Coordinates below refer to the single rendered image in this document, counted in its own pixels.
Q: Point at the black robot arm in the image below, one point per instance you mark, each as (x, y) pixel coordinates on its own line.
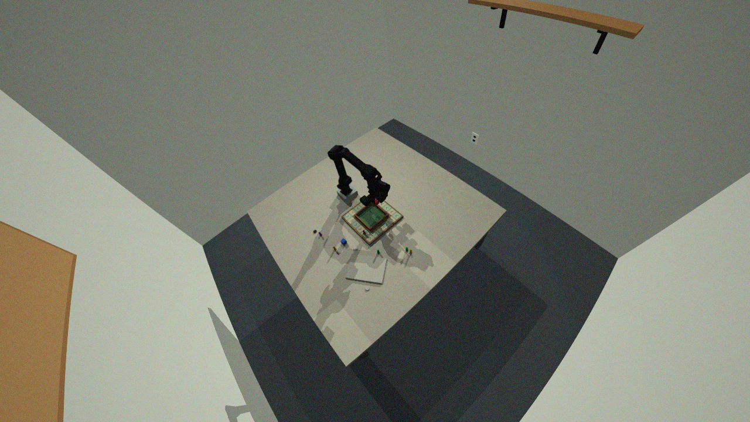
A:
(367, 171)

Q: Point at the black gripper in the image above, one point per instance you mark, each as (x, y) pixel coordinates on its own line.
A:
(366, 200)

